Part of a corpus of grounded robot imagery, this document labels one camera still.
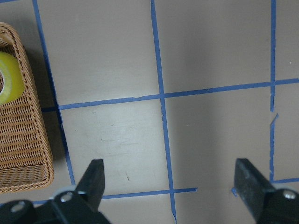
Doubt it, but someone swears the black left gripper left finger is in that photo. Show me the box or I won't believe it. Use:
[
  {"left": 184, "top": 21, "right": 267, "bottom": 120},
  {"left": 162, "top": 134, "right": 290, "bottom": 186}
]
[{"left": 0, "top": 159, "right": 110, "bottom": 224}]

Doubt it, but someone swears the brown wicker basket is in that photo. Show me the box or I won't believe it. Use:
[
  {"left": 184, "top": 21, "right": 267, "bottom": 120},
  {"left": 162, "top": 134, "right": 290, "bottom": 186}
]
[{"left": 0, "top": 22, "right": 54, "bottom": 193}]

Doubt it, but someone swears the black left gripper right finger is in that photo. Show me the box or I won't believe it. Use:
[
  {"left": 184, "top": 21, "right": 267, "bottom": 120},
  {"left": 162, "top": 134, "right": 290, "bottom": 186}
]
[{"left": 234, "top": 158, "right": 299, "bottom": 224}]

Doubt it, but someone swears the yellow packing tape roll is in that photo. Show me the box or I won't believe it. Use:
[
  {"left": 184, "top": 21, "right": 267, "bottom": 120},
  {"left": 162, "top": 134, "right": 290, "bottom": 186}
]
[{"left": 0, "top": 52, "right": 25, "bottom": 105}]

